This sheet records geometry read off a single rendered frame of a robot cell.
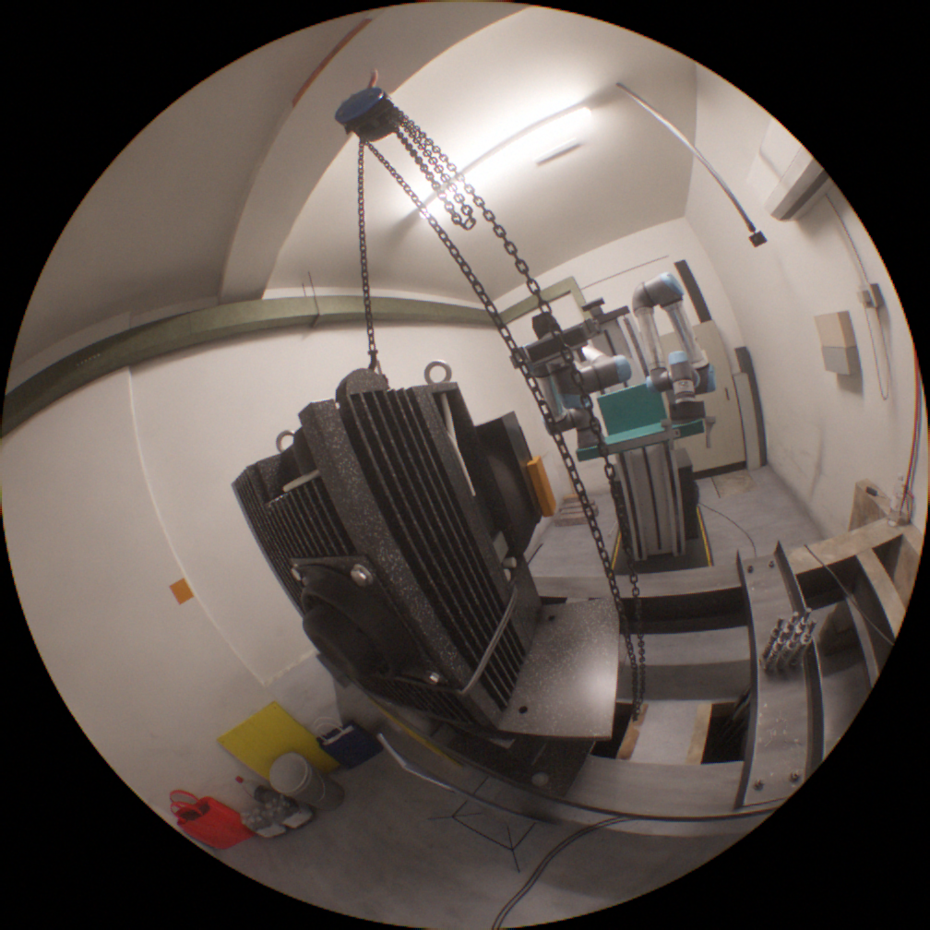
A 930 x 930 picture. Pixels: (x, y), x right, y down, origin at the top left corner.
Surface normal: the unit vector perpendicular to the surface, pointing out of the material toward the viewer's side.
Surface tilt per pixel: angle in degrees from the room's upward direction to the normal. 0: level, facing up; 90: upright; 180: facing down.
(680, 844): 0
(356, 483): 90
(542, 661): 0
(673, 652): 0
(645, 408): 90
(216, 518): 90
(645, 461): 90
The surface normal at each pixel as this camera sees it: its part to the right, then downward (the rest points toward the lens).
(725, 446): -0.58, 0.35
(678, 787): -0.37, -0.92
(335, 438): 0.84, -0.26
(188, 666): 0.73, -0.19
